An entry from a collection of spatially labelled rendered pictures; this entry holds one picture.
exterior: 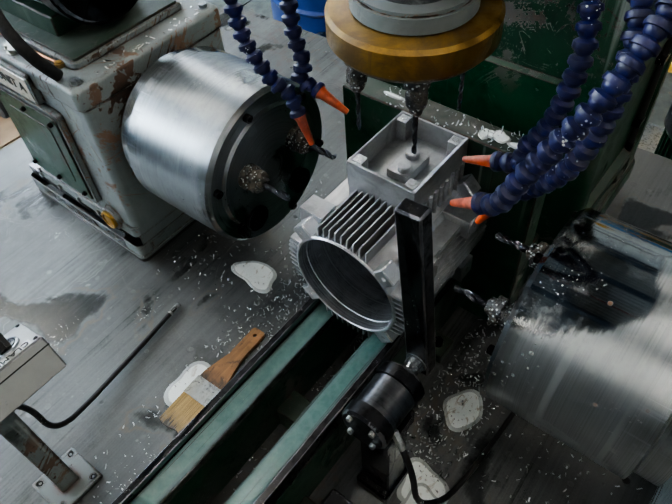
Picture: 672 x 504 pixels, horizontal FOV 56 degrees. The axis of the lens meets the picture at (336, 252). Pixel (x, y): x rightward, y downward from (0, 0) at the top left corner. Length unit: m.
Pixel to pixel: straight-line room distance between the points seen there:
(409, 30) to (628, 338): 0.35
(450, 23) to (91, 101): 0.55
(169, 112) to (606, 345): 0.62
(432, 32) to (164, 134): 0.43
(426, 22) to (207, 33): 0.54
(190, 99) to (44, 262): 0.50
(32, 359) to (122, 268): 0.44
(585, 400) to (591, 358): 0.04
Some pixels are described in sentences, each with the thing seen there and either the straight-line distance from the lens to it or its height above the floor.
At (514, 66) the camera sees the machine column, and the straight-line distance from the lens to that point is 0.89.
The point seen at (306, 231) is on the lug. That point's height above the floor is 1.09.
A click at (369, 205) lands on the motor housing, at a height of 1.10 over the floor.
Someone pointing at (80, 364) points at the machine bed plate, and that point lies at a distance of 1.10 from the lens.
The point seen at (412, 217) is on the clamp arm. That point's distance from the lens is 0.56.
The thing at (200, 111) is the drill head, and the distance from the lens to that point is 0.88.
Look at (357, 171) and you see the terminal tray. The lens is 0.77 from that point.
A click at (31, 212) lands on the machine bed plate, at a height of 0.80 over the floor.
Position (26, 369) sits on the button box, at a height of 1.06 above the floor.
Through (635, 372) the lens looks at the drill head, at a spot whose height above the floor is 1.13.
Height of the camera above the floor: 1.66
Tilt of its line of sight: 50 degrees down
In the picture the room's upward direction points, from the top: 5 degrees counter-clockwise
